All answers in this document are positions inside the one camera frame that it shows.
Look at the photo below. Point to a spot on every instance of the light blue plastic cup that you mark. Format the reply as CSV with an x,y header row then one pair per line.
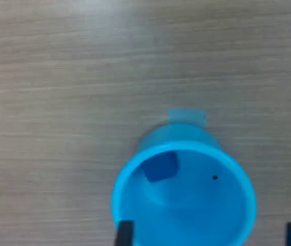
x,y
199,210

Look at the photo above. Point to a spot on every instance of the blue cube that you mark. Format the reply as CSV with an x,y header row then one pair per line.
x,y
161,166

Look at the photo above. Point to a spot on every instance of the light blue tape piece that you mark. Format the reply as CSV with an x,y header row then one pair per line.
x,y
186,116

